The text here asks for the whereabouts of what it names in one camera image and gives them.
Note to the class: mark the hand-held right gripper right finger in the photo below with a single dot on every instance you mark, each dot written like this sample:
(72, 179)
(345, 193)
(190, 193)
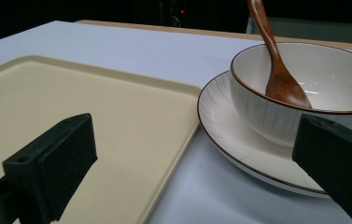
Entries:
(335, 155)

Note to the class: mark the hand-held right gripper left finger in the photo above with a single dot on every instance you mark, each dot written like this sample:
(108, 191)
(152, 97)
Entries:
(58, 161)

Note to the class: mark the white bowl with brown rim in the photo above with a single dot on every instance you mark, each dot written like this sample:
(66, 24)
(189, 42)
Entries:
(335, 71)

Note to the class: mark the brown wooden spoon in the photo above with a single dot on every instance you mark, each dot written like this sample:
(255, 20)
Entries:
(281, 81)

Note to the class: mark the beige plastic tray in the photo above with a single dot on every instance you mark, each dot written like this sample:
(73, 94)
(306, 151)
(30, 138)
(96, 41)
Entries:
(108, 124)

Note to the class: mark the white plate with brown rim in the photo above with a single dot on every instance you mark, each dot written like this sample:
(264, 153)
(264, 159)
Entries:
(226, 124)

